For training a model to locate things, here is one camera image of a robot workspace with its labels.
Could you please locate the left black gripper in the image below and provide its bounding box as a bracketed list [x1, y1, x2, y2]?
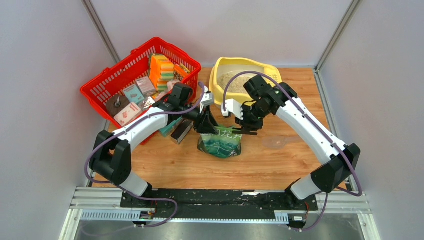
[180, 103, 219, 136]

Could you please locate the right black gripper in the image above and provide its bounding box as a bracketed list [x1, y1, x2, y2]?
[234, 102, 270, 132]

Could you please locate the black bag clip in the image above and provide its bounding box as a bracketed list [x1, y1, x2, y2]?
[231, 128, 258, 136]

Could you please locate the green litter bag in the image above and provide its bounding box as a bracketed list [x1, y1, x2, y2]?
[197, 126, 243, 159]

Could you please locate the clear plastic scoop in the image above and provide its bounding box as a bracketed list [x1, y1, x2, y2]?
[261, 136, 302, 149]

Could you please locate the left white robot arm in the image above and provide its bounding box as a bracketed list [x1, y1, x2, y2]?
[85, 82, 218, 208]

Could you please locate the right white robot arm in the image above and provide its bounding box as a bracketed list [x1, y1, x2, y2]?
[221, 71, 363, 210]

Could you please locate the dark brown box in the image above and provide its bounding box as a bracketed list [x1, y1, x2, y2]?
[170, 119, 194, 145]

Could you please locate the teal box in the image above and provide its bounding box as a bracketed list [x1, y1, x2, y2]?
[158, 117, 183, 138]

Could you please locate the yellow litter box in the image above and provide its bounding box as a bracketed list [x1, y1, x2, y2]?
[208, 57, 283, 107]

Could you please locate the grey pink packet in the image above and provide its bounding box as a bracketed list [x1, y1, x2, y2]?
[135, 76, 157, 98]

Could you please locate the orange sponge stack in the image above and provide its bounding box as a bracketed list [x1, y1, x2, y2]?
[148, 53, 191, 92]

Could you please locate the pink white packet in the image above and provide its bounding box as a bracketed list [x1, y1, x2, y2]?
[113, 102, 143, 127]

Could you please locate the teal small packet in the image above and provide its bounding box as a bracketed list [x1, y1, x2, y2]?
[123, 84, 145, 105]

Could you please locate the brown round disc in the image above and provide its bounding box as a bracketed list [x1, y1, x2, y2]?
[105, 94, 130, 117]

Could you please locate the red plastic basket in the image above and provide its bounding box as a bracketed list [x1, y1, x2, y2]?
[80, 36, 202, 146]

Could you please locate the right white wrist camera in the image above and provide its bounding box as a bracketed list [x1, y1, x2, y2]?
[221, 99, 244, 120]

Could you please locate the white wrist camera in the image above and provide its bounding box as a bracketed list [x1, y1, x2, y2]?
[221, 99, 244, 120]
[199, 86, 214, 114]

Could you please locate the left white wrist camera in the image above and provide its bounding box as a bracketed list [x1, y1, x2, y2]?
[199, 86, 214, 114]

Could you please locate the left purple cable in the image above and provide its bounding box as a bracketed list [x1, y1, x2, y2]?
[84, 81, 206, 229]

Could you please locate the purple cable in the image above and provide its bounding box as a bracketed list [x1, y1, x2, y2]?
[221, 70, 364, 232]
[84, 81, 206, 229]

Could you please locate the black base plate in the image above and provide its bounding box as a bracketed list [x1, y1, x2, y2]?
[120, 188, 319, 220]

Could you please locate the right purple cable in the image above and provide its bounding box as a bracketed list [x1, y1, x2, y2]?
[221, 70, 364, 232]

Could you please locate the aluminium frame rail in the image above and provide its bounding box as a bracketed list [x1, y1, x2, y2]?
[60, 187, 380, 240]

